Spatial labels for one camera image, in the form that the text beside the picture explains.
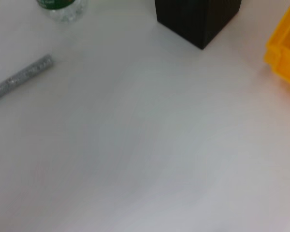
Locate clear water bottle green label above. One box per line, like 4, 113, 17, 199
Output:
36, 0, 87, 24

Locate black mesh pen holder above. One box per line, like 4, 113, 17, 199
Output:
154, 0, 242, 50

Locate yellow plastic bin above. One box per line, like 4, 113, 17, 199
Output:
263, 0, 290, 90

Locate grey marker pen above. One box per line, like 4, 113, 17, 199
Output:
0, 55, 54, 104

